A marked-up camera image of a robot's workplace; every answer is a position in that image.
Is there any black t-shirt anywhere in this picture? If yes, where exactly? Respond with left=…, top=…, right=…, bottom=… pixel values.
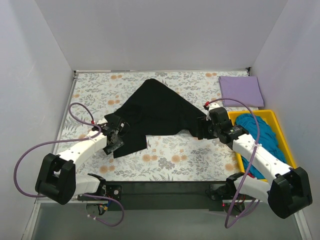
left=111, top=78, right=206, bottom=158

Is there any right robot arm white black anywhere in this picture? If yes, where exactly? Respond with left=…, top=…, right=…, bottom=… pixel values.
left=197, top=102, right=313, bottom=219

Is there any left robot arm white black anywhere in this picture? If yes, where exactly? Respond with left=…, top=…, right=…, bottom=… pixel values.
left=35, top=115, right=129, bottom=205

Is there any teal t-shirt in bin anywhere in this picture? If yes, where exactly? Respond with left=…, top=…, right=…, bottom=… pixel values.
left=235, top=113, right=287, bottom=163

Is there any floral patterned table mat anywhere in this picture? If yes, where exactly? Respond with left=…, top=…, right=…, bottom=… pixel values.
left=59, top=71, right=247, bottom=181

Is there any yellow plastic bin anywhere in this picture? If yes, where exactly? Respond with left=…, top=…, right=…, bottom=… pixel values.
left=226, top=109, right=298, bottom=181

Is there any folded purple t-shirt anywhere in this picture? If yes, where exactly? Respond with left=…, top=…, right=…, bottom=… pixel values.
left=219, top=76, right=264, bottom=108

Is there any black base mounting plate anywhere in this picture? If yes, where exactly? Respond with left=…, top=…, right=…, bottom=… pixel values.
left=98, top=181, right=233, bottom=212

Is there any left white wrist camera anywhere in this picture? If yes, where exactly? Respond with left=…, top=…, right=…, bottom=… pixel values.
left=91, top=118, right=109, bottom=131

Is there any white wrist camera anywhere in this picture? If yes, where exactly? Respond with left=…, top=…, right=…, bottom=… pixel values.
left=91, top=118, right=109, bottom=131
left=203, top=101, right=221, bottom=121

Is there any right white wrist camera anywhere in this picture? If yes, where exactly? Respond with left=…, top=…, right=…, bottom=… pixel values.
left=203, top=101, right=221, bottom=121

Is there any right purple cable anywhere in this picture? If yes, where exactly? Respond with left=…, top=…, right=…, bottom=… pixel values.
left=203, top=97, right=262, bottom=229

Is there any aluminium frame rail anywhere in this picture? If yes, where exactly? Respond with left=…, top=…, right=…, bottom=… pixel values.
left=36, top=181, right=301, bottom=205

